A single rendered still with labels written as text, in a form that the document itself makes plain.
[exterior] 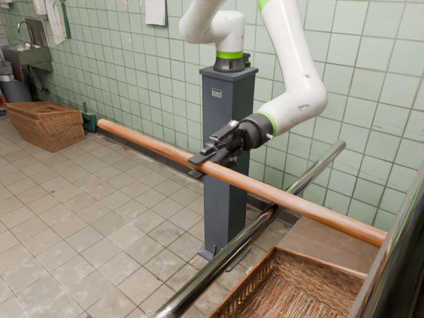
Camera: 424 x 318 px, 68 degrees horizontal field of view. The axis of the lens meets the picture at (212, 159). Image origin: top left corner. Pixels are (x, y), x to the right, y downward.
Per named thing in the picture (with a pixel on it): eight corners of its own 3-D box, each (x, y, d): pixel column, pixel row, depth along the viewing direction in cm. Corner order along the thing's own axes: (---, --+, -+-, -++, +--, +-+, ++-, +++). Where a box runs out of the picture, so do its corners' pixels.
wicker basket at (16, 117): (42, 146, 311) (34, 120, 297) (11, 133, 337) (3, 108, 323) (83, 129, 346) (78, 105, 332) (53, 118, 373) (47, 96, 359)
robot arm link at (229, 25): (206, 53, 149) (206, 9, 139) (237, 52, 152) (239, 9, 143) (214, 60, 138) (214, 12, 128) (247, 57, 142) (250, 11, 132)
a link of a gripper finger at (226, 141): (242, 142, 83) (243, 137, 82) (217, 152, 74) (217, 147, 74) (230, 139, 85) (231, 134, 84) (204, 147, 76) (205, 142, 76)
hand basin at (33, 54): (62, 98, 396) (42, 19, 350) (33, 106, 372) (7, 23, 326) (44, 91, 421) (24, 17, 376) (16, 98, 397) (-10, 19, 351)
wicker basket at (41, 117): (43, 140, 309) (36, 113, 295) (11, 127, 334) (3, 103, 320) (84, 123, 345) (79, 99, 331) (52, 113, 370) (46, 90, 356)
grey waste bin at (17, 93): (40, 108, 436) (29, 67, 409) (12, 115, 412) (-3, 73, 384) (28, 102, 457) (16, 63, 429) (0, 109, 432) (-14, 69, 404)
